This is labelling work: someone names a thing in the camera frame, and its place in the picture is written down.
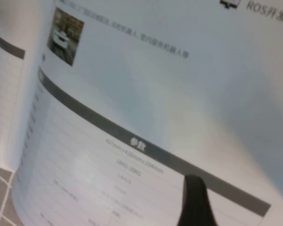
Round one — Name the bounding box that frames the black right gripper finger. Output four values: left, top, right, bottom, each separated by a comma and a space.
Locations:
176, 174, 219, 226

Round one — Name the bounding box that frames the white product catalogue book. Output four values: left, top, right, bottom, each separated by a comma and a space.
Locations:
0, 0, 283, 226

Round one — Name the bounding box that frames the grey white-checked tablecloth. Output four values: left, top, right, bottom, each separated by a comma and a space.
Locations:
0, 161, 23, 226

